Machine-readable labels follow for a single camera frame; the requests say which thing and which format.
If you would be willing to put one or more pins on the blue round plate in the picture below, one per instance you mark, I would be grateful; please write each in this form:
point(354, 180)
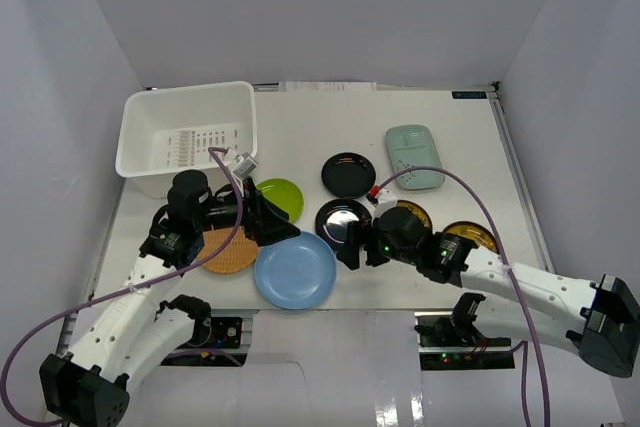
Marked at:
point(297, 273)

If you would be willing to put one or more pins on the papers at table back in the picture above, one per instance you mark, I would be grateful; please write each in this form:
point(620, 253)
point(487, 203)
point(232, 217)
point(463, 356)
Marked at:
point(326, 86)

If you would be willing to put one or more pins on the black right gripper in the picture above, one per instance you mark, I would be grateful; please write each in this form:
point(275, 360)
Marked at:
point(350, 254)

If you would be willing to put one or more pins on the woven bamboo round plate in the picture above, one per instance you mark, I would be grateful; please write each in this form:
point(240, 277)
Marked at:
point(238, 255)

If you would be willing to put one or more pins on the green round plate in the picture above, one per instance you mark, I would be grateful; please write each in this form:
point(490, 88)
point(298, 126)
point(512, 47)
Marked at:
point(284, 194)

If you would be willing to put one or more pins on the pale green rectangular dish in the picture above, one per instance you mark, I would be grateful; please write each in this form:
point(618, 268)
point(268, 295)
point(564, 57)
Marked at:
point(413, 146)

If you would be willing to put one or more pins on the yellow patterned plate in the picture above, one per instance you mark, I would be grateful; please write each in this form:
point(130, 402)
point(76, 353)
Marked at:
point(417, 211)
point(475, 232)

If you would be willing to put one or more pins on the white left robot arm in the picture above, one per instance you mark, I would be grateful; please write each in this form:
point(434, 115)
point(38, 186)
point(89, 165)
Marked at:
point(91, 384)

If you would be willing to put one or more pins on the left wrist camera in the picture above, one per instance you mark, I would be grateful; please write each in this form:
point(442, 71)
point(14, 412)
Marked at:
point(241, 165)

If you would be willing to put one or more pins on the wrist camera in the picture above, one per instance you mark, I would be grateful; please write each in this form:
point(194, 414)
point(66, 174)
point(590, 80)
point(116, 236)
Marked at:
point(241, 165)
point(382, 200)

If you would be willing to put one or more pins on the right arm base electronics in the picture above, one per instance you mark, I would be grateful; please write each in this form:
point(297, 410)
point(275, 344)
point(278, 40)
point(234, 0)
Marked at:
point(440, 349)

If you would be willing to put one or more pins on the white plastic bin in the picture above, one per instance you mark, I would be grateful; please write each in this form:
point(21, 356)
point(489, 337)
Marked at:
point(169, 130)

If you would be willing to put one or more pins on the dark label sticker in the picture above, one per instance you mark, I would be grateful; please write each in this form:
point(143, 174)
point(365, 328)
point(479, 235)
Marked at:
point(468, 95)

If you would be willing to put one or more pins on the black glossy plate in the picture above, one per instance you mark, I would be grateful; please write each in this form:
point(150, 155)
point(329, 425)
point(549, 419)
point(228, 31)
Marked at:
point(332, 218)

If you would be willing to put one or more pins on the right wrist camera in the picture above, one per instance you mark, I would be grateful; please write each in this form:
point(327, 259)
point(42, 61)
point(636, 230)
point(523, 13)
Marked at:
point(382, 200)

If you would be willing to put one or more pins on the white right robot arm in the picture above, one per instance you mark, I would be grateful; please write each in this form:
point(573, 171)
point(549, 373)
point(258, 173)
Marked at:
point(596, 320)

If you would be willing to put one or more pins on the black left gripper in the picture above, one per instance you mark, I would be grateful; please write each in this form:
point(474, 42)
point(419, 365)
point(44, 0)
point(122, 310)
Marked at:
point(252, 212)

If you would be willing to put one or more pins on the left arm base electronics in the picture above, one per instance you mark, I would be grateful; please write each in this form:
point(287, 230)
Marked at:
point(219, 343)

